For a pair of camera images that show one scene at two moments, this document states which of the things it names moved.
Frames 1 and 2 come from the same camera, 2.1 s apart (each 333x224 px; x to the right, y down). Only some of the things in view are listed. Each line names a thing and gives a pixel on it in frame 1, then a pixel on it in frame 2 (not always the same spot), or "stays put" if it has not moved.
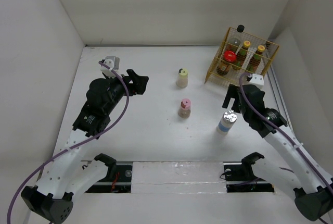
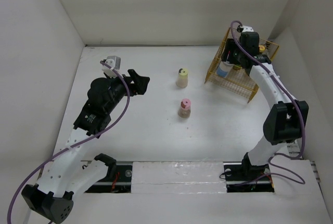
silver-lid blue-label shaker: x=228 y=117 -> x=223 y=69
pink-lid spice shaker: x=184 y=110 stays put
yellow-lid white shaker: x=182 y=80 stays put
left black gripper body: x=118 y=87 stays put
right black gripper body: x=246 y=113 -> x=235 y=52
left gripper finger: x=139 y=83 stays put
